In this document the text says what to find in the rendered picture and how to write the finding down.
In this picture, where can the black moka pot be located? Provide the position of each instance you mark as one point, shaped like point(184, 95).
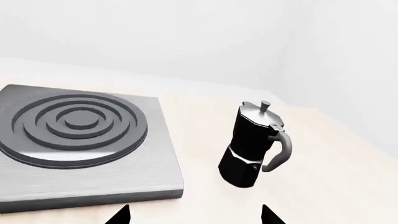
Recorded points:
point(245, 149)

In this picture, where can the grey electric stove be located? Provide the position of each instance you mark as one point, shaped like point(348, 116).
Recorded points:
point(93, 163)

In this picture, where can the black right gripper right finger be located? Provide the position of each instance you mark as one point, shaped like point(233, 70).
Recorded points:
point(270, 217)

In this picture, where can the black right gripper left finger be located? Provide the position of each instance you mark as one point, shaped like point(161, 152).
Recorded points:
point(122, 217)

